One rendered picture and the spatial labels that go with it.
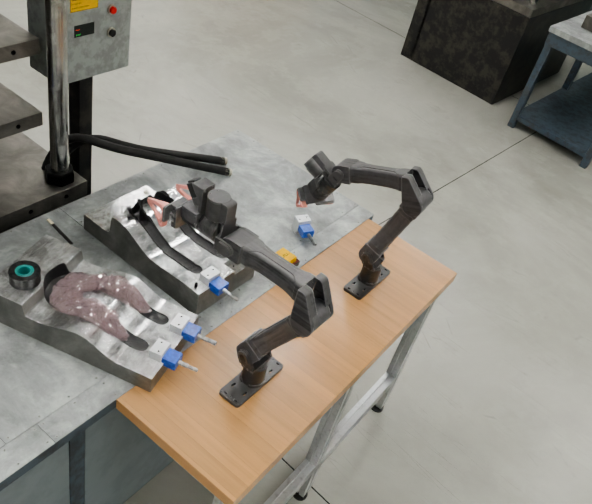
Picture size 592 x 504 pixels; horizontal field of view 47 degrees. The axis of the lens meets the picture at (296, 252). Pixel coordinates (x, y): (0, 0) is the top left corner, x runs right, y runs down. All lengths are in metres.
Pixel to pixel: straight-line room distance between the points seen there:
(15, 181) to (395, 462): 1.77
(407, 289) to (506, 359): 1.25
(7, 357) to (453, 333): 2.20
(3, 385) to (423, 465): 1.70
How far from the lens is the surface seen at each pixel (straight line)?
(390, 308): 2.20
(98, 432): 1.98
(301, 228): 2.32
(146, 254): 2.04
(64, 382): 1.84
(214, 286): 1.95
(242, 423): 1.79
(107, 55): 2.52
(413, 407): 3.04
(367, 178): 2.05
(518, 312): 3.75
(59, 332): 1.85
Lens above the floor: 2.25
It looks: 40 degrees down
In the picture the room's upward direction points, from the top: 15 degrees clockwise
